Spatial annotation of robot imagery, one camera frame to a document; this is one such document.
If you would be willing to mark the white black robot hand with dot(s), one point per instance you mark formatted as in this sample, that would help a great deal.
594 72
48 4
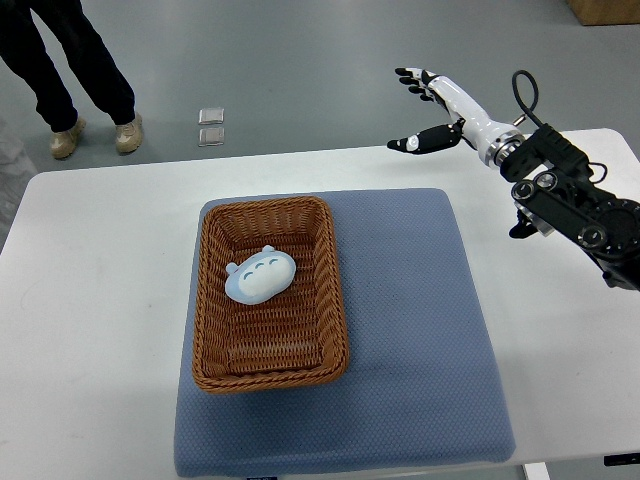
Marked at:
469 122

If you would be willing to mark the blue white plush toy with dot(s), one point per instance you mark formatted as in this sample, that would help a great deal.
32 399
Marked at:
260 277

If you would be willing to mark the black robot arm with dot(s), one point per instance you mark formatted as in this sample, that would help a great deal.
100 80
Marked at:
553 191

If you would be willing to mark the brown wicker basket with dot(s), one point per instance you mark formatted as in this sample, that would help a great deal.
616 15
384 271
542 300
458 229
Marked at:
298 337

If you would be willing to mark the cardboard box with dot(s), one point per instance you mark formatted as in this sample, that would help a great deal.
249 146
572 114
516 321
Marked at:
605 12

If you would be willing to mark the blue fabric mat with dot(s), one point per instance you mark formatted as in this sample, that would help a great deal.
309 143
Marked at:
422 387

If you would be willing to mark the lower floor socket plate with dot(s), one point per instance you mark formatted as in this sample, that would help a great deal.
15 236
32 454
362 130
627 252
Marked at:
211 136

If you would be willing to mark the floor socket plate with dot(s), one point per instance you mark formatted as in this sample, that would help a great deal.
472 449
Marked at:
211 115
211 136

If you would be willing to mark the upper floor socket plate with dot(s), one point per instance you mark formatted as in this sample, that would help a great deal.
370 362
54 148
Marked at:
211 115

